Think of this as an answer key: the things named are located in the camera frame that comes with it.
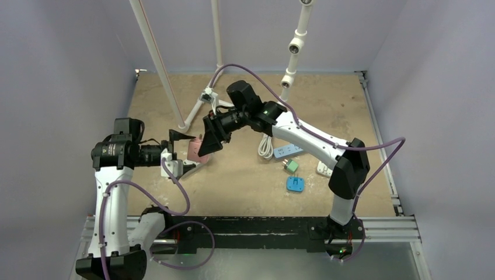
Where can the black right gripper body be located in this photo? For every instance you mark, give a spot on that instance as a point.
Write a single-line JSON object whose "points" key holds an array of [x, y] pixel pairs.
{"points": [[218, 126]]}

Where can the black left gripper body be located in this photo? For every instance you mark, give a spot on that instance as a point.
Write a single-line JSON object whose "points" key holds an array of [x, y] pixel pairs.
{"points": [[164, 144]]}

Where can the pink cube adapter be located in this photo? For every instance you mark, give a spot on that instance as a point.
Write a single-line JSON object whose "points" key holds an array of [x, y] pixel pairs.
{"points": [[193, 150]]}

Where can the light blue power strip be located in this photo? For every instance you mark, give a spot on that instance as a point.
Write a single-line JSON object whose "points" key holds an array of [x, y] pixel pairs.
{"points": [[287, 151]]}

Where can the green plug adapter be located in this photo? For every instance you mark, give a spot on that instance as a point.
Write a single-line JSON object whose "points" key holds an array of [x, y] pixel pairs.
{"points": [[290, 166]]}

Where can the white USB power strip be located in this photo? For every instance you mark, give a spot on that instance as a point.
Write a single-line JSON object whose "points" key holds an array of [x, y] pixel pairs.
{"points": [[189, 167]]}

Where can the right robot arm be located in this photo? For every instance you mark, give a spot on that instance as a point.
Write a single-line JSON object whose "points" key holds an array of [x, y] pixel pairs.
{"points": [[347, 160]]}

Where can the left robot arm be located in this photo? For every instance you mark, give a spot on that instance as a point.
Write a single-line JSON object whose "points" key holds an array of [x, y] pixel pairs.
{"points": [[116, 185]]}

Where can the blue flat plug adapter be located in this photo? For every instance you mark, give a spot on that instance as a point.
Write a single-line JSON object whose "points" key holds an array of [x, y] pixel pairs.
{"points": [[295, 184]]}

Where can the white flat plug adapter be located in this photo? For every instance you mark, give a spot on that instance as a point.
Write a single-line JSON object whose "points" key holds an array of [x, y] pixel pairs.
{"points": [[323, 170]]}

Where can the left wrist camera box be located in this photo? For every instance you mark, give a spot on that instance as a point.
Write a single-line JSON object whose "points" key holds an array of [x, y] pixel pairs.
{"points": [[175, 168]]}

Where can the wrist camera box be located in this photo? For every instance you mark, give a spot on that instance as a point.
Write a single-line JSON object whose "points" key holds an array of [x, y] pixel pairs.
{"points": [[208, 95], [175, 168]]}

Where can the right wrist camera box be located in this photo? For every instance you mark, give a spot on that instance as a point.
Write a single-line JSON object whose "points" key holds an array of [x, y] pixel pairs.
{"points": [[208, 95]]}

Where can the white PVC pipe frame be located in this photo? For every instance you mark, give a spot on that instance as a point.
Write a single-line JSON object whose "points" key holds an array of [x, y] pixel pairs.
{"points": [[295, 47]]}

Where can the aluminium front rail frame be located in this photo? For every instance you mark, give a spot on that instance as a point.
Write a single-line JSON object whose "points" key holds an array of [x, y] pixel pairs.
{"points": [[398, 229]]}

